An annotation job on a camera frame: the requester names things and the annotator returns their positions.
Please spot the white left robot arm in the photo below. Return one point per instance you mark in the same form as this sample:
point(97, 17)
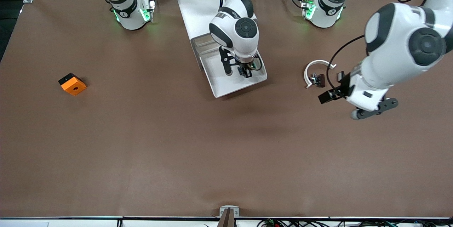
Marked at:
point(407, 39)

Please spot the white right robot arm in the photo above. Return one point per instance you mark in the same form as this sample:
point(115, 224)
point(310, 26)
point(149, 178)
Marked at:
point(233, 32)

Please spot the small black electrical part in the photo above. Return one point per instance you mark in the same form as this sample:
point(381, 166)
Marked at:
point(340, 75)

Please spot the brown electrical part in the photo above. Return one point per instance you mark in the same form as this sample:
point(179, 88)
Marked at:
point(319, 80)

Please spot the white curved plastic piece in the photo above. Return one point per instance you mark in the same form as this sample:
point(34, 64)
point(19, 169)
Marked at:
point(311, 66)

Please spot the brown table cover mat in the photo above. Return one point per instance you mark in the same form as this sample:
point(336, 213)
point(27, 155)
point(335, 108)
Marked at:
point(226, 149)

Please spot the grey metal bracket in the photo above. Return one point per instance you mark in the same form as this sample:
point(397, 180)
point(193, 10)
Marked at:
point(229, 213)

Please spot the orange switch box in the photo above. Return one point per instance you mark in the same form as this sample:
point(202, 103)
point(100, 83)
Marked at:
point(73, 85)

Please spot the black table edge rail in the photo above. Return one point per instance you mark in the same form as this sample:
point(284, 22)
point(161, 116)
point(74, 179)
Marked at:
point(106, 217)

